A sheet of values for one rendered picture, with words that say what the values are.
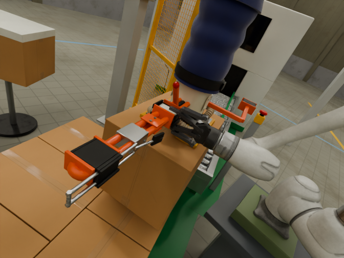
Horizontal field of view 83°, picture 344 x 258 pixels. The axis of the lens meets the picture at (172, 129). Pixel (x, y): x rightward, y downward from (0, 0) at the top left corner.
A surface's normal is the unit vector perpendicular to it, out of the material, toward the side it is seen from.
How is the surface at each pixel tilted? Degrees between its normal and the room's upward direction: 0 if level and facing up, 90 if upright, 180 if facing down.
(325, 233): 89
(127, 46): 90
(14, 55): 90
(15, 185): 0
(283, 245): 1
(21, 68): 90
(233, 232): 0
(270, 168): 58
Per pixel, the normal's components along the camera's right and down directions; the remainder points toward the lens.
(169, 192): -0.43, 0.36
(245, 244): 0.32, -0.79
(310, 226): -0.91, -0.30
